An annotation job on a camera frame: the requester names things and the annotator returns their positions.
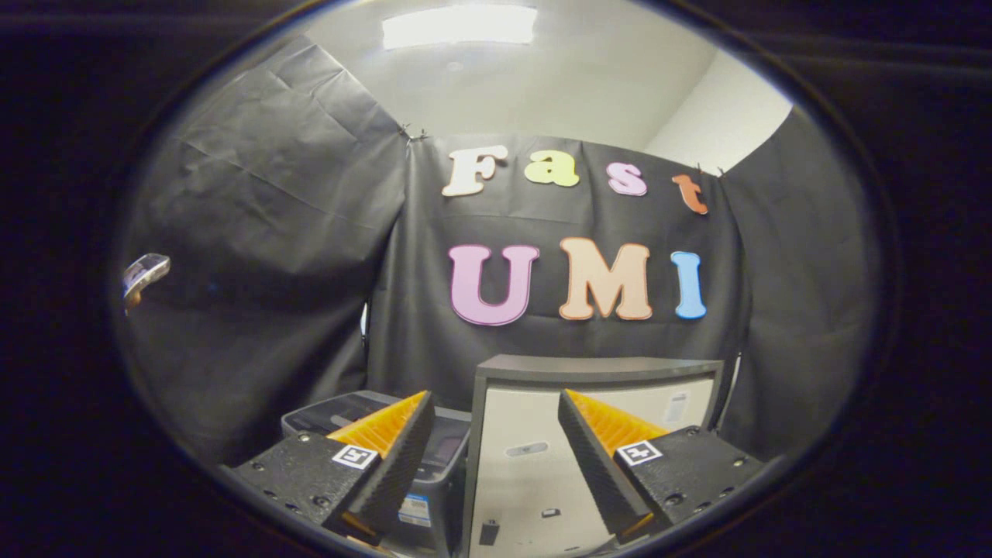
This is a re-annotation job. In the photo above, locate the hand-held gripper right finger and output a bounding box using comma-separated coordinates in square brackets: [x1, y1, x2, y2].
[558, 390, 768, 546]

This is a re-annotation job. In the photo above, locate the ceiling light panel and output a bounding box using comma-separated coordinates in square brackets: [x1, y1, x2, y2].
[381, 5, 539, 51]

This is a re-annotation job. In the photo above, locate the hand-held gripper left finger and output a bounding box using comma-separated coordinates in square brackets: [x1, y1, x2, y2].
[219, 391, 436, 548]

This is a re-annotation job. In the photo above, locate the black backdrop cloth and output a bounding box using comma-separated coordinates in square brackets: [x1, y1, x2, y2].
[116, 35, 884, 466]

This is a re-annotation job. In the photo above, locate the grey cabinet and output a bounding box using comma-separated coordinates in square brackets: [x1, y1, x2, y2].
[463, 354, 725, 558]

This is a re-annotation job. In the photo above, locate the clear shiny plastic object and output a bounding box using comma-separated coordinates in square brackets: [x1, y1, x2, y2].
[122, 253, 172, 312]

